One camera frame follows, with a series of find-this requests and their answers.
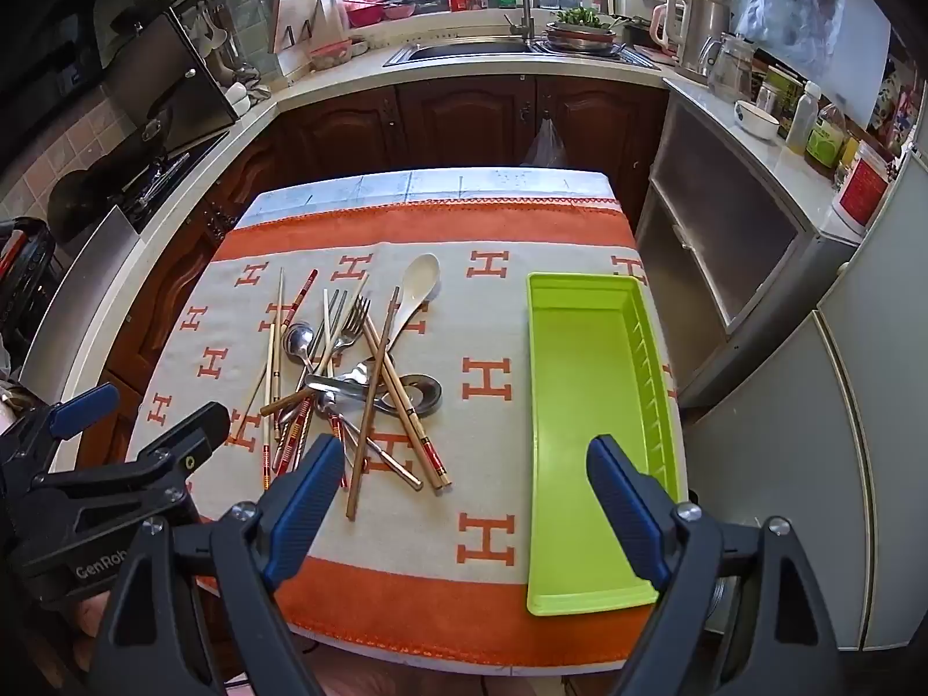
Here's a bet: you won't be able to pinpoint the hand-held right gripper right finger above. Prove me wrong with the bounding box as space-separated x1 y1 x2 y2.
586 433 846 696

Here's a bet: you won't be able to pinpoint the small metal spoon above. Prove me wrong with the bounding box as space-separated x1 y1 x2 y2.
314 387 425 492

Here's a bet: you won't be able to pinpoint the white ceramic spoon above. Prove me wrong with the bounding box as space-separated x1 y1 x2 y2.
383 253 442 350

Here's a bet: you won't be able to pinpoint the clear food container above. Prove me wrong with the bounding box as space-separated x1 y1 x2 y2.
308 39 354 72

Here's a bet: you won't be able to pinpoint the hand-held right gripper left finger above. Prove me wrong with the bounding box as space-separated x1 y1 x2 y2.
87 433 347 696

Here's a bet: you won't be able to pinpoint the white plastic bottle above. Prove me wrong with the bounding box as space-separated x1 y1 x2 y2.
785 81 822 155

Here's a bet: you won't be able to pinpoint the steel electric kettle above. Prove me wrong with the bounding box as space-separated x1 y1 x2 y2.
650 0 730 81

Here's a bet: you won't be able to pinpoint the green plastic utensil tray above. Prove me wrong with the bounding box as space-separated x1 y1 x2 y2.
525 271 690 617

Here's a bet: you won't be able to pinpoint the large hanging plastic bag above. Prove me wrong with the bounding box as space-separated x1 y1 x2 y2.
728 0 849 81

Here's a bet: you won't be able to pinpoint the white kitchen countertop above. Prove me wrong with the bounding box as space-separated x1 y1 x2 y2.
21 7 871 472

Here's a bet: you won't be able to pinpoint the dark brown wooden chopstick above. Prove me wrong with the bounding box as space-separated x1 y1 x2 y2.
259 373 356 419
345 286 402 521

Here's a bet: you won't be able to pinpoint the orange patterned blanket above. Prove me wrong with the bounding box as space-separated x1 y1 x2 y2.
126 199 686 668

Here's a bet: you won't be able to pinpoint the black pot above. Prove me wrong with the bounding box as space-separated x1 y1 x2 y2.
47 168 110 244

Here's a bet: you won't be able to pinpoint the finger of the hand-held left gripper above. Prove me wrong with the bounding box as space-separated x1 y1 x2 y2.
0 383 121 483
32 401 231 517

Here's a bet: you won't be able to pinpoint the green label oil bottle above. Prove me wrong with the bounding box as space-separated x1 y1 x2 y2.
804 103 849 175

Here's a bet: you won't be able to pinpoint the wooden cutting board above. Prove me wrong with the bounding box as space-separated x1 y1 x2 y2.
268 0 324 55

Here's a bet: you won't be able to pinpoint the steel kitchen sink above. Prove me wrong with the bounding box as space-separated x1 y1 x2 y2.
384 35 664 74

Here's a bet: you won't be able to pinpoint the red label container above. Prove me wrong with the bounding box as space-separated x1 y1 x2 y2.
830 141 896 233

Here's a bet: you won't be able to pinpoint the pink basin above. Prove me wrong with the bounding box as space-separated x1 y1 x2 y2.
343 0 418 28

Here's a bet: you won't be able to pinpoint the steel side panel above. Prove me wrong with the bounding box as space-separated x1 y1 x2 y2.
18 203 142 407

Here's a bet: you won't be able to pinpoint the green vegetables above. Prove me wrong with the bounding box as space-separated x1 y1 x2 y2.
554 6 614 31

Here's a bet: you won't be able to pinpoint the black power cable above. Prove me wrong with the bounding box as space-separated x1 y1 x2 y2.
0 216 57 349

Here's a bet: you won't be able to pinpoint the glass pitcher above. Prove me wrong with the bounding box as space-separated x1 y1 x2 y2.
699 32 759 104

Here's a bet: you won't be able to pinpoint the large metal spoon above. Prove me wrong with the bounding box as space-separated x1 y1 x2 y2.
304 371 445 419

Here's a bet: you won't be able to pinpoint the white bowl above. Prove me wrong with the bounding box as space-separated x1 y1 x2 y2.
734 100 780 140

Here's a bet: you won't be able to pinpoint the person's left hand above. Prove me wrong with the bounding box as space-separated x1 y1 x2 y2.
68 580 117 672

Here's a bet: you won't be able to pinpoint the clear plastic bag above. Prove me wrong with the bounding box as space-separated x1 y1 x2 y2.
522 116 568 169

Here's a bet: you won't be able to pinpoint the black gas stove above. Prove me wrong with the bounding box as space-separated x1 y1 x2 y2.
108 130 233 233

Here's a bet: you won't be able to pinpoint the grey refrigerator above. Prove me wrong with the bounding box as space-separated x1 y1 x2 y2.
681 152 928 654

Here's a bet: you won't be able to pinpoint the black range hood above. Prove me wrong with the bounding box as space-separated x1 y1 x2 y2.
0 0 175 161

